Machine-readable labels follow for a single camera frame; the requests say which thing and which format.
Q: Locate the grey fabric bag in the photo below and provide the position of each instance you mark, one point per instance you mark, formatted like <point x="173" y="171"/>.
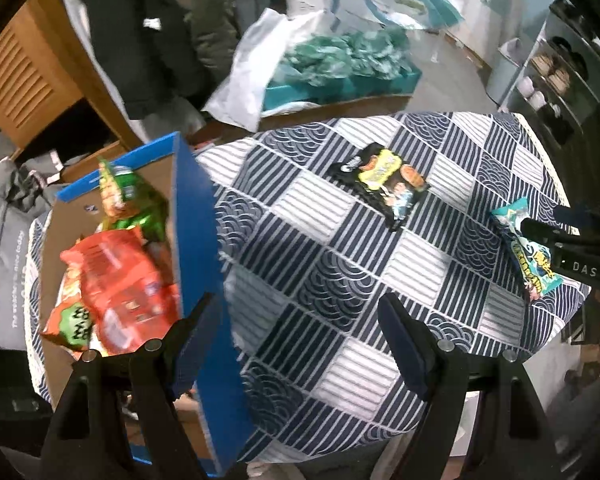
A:
<point x="5" y="260"/>

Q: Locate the wooden cabinet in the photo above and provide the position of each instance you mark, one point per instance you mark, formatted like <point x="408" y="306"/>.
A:
<point x="30" y="75"/>

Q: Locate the teal snack packet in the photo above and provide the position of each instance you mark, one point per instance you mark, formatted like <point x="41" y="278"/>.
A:
<point x="535" y="270"/>

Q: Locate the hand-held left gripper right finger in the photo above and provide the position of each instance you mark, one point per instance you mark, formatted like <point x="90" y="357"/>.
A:
<point x="405" y="345"/>

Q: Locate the dark hanging jacket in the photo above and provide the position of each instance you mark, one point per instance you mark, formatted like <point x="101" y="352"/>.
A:
<point x="130" y="35"/>

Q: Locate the grey shelf rack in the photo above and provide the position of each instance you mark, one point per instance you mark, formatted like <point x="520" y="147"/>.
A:
<point x="580" y="85"/>

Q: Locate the white cup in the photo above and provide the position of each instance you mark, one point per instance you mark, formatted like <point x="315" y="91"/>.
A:
<point x="527" y="86"/>
<point x="541" y="101"/>

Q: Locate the orange packet green print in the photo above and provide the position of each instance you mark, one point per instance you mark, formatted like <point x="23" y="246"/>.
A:
<point x="70" y="325"/>

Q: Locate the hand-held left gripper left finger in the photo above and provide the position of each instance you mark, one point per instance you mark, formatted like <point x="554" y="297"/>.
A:
<point x="192" y="350"/>

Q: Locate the green snack packet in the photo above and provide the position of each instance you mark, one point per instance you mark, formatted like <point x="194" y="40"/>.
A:
<point x="145" y="210"/>

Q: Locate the navy white patterned tablecloth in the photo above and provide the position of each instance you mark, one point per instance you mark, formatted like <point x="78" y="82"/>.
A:
<point x="330" y="260"/>

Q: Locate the red snack multipack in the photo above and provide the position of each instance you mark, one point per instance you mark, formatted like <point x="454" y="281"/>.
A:
<point x="120" y="280"/>

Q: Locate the light blue bin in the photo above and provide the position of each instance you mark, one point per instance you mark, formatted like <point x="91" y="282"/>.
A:
<point x="502" y="75"/>

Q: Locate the black yellow noodle packet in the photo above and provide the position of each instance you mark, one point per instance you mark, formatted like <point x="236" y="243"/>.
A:
<point x="380" y="180"/>

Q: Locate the olive hanging jacket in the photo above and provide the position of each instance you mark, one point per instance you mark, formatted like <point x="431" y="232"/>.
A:
<point x="210" y="10"/>

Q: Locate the blue cardboard box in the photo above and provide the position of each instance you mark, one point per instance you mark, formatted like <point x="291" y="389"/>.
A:
<point x="200" y="220"/>

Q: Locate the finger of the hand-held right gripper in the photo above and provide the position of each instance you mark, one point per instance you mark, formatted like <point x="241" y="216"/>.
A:
<point x="577" y="215"/>
<point x="545" y="234"/>

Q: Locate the pile of teal packets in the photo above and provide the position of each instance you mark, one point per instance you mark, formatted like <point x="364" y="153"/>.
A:
<point x="340" y="55"/>

